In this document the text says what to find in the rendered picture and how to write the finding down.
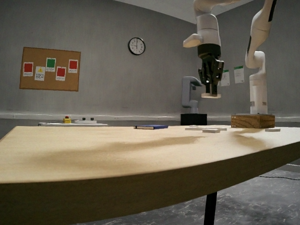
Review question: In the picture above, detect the dark blue rectangular pad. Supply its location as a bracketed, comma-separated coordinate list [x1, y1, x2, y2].
[133, 125, 168, 130]

